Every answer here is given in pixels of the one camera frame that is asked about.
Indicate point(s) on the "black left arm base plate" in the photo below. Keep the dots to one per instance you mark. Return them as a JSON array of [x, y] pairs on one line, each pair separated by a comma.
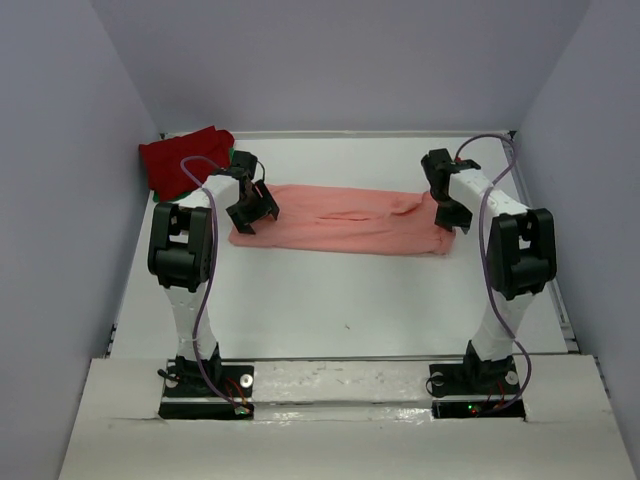
[[193, 399]]

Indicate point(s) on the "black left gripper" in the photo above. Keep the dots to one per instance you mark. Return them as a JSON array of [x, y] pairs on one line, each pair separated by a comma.
[[266, 204]]

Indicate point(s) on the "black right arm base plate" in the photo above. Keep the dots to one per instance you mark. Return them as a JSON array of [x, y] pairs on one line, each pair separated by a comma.
[[454, 396]]

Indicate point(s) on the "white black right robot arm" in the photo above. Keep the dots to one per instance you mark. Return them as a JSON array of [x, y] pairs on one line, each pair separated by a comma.
[[518, 257]]

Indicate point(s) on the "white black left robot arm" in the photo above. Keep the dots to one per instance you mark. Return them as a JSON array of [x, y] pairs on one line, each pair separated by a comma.
[[182, 255]]

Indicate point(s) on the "aluminium table edge rail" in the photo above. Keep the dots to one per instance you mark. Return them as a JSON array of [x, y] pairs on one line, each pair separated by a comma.
[[552, 293]]

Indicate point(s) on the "salmon pink t-shirt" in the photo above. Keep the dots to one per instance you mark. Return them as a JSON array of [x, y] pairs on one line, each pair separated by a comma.
[[350, 220]]

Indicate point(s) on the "folded green t-shirt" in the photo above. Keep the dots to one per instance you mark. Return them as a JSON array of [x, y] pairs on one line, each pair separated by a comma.
[[170, 182]]

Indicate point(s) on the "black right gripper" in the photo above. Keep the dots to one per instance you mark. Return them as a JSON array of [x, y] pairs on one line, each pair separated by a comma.
[[449, 220]]

